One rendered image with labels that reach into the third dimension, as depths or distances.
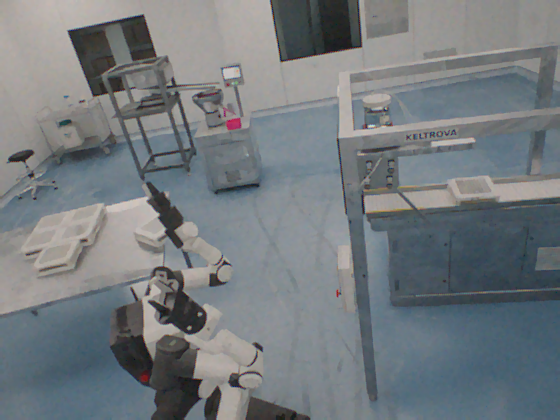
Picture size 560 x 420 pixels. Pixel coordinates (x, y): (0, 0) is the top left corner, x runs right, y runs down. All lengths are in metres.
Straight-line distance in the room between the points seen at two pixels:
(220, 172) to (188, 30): 3.17
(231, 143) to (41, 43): 4.45
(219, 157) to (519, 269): 3.22
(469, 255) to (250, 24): 5.43
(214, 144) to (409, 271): 2.74
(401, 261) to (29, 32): 7.05
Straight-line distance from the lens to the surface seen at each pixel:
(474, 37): 7.99
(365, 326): 2.18
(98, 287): 2.66
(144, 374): 1.69
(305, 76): 7.41
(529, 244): 2.97
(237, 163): 4.83
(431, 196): 2.77
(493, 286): 3.13
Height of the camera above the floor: 2.22
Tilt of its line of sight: 29 degrees down
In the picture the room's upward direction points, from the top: 12 degrees counter-clockwise
